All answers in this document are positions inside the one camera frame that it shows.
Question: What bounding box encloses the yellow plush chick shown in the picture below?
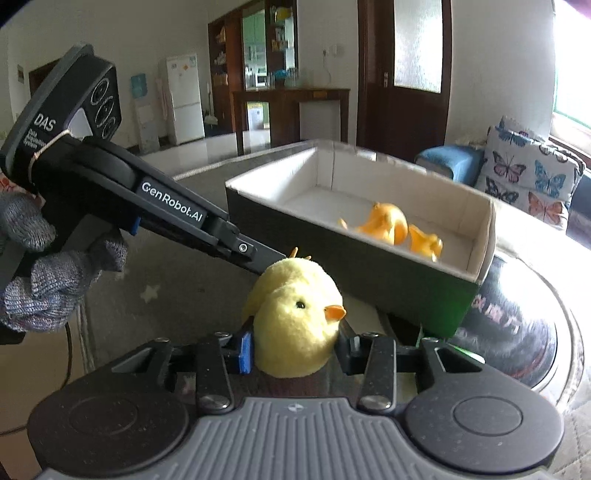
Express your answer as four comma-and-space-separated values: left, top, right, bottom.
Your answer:
242, 250, 346, 379

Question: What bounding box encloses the large orange rubber duck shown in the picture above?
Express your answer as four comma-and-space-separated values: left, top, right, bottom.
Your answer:
353, 203, 409, 245

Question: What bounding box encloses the grey knit gloved left hand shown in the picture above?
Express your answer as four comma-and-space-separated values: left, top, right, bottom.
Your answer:
1, 191, 128, 333

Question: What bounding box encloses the dark green cardboard box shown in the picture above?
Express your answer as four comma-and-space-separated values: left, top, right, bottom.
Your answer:
225, 140, 496, 338

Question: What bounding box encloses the white refrigerator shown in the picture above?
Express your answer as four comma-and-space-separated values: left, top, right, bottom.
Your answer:
160, 53, 205, 145

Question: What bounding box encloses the black round induction cooktop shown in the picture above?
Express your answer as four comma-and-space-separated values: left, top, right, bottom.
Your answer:
448, 252, 585, 405

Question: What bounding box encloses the dark blue sofa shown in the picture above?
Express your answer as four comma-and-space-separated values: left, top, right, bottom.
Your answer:
414, 138, 591, 250

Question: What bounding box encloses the dark wooden cabinet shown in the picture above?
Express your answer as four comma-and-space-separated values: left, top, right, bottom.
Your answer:
207, 1, 359, 146

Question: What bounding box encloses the blue folded blanket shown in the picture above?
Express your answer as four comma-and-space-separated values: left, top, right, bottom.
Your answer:
415, 145, 484, 186

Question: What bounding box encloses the butterfly print pillow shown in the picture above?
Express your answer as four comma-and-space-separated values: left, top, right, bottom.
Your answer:
475, 125, 585, 232

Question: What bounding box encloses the dark wooden door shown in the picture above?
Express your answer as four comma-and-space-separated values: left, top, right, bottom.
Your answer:
356, 0, 453, 161

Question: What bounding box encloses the window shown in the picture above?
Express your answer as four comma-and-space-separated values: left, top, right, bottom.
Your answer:
551, 0, 591, 139

